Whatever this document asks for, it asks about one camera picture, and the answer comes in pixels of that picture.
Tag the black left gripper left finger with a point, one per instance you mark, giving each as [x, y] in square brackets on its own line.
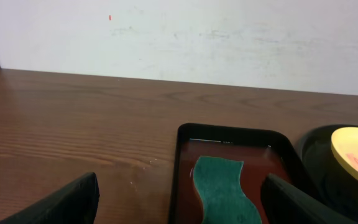
[76, 202]

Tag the green scouring sponge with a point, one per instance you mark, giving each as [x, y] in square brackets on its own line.
[217, 182]

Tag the black rectangular water tray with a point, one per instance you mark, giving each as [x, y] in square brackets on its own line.
[263, 152]

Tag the round black serving tray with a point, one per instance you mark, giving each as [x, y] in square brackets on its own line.
[337, 188]

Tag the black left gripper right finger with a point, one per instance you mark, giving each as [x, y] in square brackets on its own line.
[284, 203]

